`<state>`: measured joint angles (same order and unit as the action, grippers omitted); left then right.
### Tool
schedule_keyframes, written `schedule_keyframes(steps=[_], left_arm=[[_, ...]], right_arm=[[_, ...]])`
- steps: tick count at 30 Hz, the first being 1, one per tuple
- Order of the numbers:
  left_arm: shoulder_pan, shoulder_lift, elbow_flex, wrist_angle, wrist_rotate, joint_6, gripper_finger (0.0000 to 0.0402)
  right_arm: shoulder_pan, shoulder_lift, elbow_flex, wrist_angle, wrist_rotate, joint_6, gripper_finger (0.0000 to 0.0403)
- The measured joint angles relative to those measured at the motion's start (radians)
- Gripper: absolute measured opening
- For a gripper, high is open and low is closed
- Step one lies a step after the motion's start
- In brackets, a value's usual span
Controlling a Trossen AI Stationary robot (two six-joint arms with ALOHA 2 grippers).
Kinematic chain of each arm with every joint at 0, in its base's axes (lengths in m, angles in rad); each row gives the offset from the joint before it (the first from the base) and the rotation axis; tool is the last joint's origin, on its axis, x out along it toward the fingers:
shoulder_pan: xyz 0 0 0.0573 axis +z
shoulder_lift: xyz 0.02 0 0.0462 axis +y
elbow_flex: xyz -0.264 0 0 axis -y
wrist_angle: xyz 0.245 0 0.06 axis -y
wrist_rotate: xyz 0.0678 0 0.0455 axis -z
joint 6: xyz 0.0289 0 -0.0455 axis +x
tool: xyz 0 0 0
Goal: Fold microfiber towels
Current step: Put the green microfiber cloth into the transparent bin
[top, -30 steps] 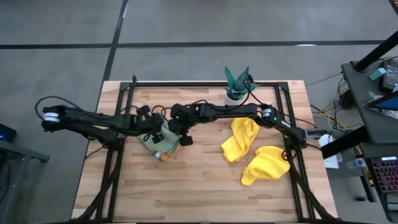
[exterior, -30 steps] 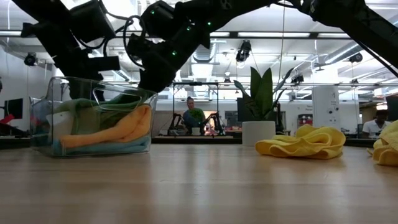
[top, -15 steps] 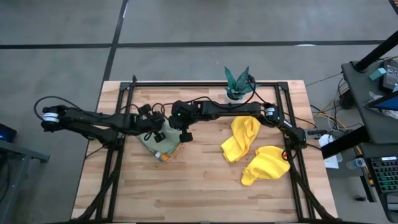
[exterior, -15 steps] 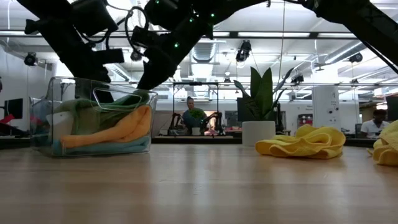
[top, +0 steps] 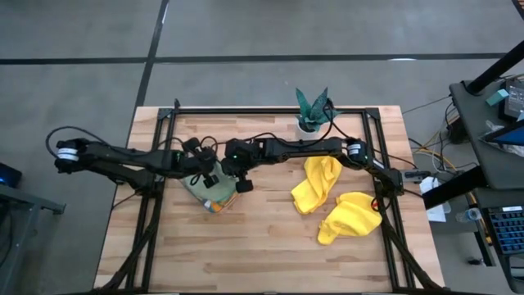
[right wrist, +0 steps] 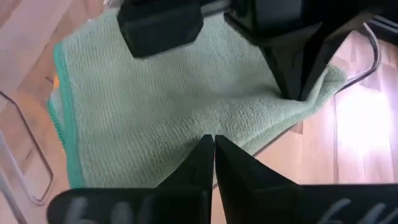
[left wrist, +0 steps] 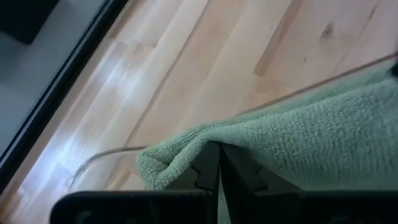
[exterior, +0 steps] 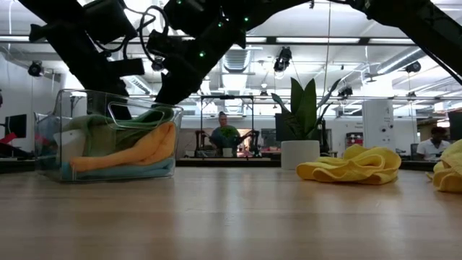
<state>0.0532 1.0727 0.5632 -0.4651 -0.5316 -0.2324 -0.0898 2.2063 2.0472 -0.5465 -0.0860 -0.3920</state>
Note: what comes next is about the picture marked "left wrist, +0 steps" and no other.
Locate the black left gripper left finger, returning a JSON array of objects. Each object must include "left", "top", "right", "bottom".
[{"left": 166, "top": 142, "right": 221, "bottom": 224}]

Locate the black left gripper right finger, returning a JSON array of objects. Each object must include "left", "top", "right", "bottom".
[{"left": 221, "top": 143, "right": 301, "bottom": 224}]

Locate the green microfiber towel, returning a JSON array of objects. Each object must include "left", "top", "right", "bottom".
[{"left": 136, "top": 67, "right": 398, "bottom": 224}]

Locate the clear plastic bin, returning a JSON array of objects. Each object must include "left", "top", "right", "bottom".
[{"left": 67, "top": 51, "right": 398, "bottom": 191}]

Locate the black aluminium table frame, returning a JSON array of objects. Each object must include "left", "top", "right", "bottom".
[{"left": 0, "top": 0, "right": 129, "bottom": 194}]

